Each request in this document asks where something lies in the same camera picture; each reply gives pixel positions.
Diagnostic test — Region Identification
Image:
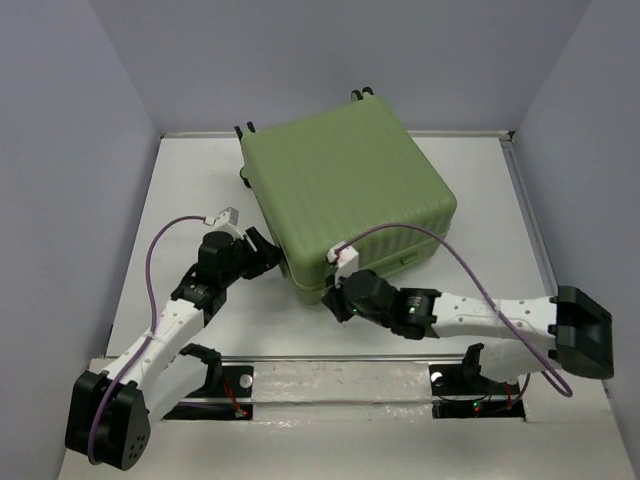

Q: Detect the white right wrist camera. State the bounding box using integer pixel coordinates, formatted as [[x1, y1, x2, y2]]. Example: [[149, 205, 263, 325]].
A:
[[326, 242, 359, 288]]

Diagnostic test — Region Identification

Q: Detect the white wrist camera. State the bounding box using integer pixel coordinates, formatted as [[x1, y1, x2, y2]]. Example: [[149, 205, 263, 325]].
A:
[[326, 242, 359, 288], [203, 207, 244, 239]]

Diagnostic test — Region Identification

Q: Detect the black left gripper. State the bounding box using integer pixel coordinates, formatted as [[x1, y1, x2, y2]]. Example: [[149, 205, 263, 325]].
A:
[[220, 227, 286, 287]]

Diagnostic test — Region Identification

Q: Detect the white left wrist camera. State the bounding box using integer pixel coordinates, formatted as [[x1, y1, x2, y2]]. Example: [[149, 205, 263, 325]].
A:
[[203, 207, 244, 239]]

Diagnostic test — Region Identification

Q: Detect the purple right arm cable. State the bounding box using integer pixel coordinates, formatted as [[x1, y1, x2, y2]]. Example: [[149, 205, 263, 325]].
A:
[[334, 223, 574, 398]]

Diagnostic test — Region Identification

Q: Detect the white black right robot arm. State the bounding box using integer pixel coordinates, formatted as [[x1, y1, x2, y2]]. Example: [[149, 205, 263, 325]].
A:
[[322, 270, 614, 392]]

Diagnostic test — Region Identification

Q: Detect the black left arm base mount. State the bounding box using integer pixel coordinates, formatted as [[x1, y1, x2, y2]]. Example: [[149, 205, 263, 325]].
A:
[[164, 343, 254, 421]]

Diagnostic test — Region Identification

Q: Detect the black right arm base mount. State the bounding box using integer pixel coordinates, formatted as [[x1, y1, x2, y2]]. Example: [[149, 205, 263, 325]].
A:
[[429, 343, 530, 420]]

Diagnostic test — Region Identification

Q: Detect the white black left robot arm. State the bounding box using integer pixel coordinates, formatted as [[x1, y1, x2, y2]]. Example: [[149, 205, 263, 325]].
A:
[[64, 227, 283, 471]]

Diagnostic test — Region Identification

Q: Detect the green hard-shell suitcase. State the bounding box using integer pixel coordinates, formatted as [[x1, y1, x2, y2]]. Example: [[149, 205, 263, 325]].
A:
[[235, 87, 457, 304]]

